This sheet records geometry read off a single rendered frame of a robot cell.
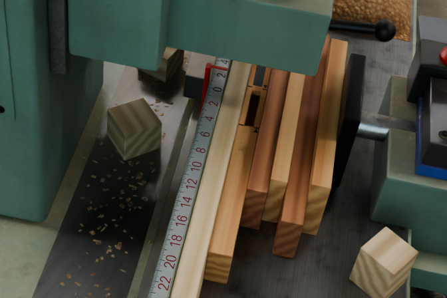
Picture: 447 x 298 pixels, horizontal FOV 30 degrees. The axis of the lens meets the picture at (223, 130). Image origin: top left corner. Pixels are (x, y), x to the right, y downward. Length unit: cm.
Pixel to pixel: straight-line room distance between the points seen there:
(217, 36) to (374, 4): 29
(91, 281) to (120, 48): 24
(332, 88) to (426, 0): 189
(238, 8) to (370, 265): 24
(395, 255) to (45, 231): 35
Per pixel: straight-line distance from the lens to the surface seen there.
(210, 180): 71
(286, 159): 73
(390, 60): 95
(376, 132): 78
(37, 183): 81
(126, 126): 90
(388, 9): 97
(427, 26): 161
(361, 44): 95
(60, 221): 86
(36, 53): 70
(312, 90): 81
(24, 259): 84
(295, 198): 71
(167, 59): 98
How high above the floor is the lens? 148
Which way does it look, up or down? 46 degrees down
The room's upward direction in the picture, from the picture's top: 9 degrees clockwise
